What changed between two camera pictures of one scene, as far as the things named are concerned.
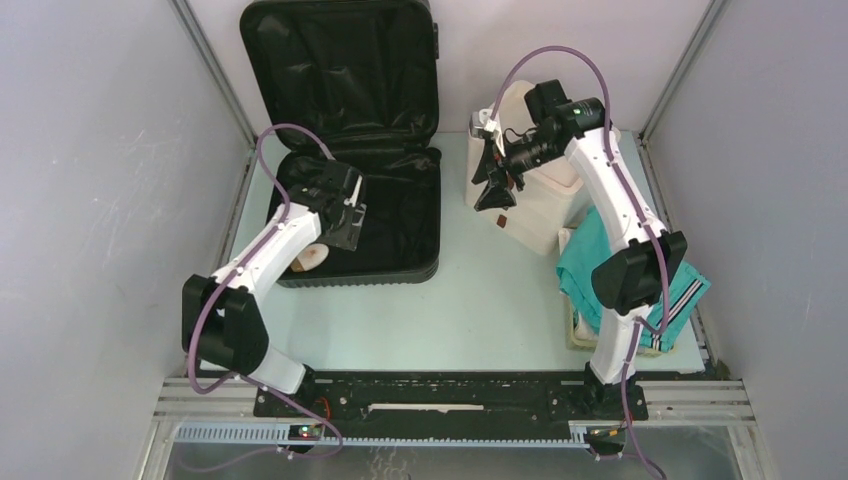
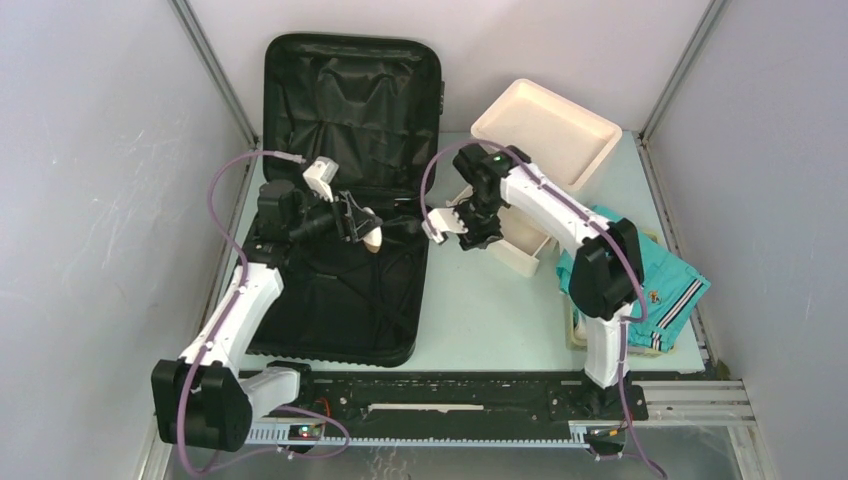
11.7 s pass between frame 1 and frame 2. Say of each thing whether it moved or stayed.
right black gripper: moved
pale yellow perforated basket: stayed
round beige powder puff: moved
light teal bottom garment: stayed
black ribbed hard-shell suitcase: moved
